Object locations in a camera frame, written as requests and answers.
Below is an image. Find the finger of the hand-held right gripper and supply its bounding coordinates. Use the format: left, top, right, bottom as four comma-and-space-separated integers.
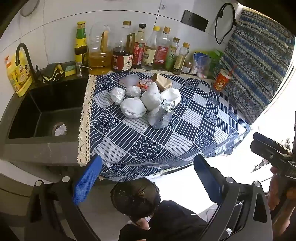
253, 132, 292, 154
250, 140, 281, 166

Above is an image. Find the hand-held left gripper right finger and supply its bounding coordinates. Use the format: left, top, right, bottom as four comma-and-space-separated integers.
193, 154, 273, 241

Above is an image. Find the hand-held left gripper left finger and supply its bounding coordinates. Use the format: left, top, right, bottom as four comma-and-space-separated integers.
24, 154, 103, 241

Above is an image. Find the black mesh trash bin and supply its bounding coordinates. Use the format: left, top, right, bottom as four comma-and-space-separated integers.
110, 178, 161, 223

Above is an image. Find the white plastic wrap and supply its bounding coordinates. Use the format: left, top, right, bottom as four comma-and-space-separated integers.
110, 87, 125, 105
125, 85, 142, 98

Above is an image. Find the person's right hand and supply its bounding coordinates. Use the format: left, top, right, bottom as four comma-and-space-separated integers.
268, 166, 288, 210

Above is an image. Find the white appliance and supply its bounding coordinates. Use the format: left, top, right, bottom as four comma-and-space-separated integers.
148, 160, 271, 223

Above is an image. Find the crumpled paper in drain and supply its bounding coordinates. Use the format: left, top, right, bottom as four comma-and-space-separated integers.
54, 124, 68, 136

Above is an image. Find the blue patterned tablecloth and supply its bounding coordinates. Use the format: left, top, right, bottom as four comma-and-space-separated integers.
77, 71, 251, 181

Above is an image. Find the red cup with straw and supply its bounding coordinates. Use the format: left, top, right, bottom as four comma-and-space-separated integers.
213, 65, 238, 91

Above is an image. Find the blue zigzag patterned cloth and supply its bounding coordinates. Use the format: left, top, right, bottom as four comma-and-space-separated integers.
219, 7, 296, 126

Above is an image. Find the silver drink can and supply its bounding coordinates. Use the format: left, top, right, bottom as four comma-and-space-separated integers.
151, 99, 176, 130

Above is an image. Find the black kitchen sink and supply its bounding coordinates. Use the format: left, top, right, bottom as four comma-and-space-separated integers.
0, 61, 93, 166

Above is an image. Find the small white crumpled paper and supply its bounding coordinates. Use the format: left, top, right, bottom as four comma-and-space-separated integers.
147, 108, 160, 127

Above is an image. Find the white paper bundle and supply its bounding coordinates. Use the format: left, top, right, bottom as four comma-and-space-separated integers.
120, 97, 147, 119

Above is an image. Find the green plastic bag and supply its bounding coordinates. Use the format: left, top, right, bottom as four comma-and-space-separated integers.
208, 49, 224, 73

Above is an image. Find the tall white crumpled bag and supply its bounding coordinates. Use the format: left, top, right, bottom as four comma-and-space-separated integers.
141, 82, 162, 111

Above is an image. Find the blue white plastic bag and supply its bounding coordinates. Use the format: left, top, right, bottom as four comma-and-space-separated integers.
193, 52, 212, 78

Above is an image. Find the clear plastic bag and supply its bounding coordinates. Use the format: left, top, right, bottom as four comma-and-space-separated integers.
120, 74, 142, 88

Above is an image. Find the chrome soap dispenser pump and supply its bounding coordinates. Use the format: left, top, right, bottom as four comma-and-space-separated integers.
77, 62, 93, 77

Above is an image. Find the yellow green sponge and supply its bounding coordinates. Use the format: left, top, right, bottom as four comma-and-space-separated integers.
65, 65, 77, 77

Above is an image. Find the small seasoning jar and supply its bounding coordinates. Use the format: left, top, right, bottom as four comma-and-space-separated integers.
181, 61, 192, 74

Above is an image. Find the red snack wrapper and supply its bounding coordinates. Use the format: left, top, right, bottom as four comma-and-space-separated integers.
137, 78, 153, 91

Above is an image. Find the dark cloth with yellow trim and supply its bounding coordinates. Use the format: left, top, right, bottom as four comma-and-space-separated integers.
40, 62, 67, 81

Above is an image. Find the small yellow cap oil bottle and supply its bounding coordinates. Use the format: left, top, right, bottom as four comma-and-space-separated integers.
172, 42, 190, 75

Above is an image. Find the clear cooking oil jug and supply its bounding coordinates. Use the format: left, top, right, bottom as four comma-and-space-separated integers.
88, 23, 113, 75

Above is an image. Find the yellow dish soap bottle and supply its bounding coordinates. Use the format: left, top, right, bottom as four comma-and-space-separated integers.
4, 51, 33, 97

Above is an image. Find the dark liquid jug red label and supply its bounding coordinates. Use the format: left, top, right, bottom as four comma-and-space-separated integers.
112, 21, 136, 73

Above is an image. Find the green label oil bottle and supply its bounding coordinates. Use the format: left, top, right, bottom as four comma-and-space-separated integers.
165, 37, 180, 72

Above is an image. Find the green label sauce bottle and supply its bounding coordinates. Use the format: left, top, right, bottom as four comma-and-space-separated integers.
74, 21, 89, 68

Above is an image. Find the orange cap red label bottle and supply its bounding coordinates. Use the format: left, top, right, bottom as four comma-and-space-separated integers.
153, 27, 172, 70

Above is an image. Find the black cap red label bottle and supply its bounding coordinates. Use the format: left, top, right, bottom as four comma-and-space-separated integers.
132, 23, 147, 69

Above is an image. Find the black faucet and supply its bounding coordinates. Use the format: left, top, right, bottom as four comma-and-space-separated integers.
15, 43, 42, 83

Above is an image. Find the yellow cap beige label bottle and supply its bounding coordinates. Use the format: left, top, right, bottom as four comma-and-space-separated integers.
142, 26, 161, 71

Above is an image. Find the black cable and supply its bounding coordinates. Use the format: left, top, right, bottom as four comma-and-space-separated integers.
214, 2, 237, 45

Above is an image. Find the black wall power outlet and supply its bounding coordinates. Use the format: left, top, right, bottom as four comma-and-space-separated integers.
181, 10, 209, 32

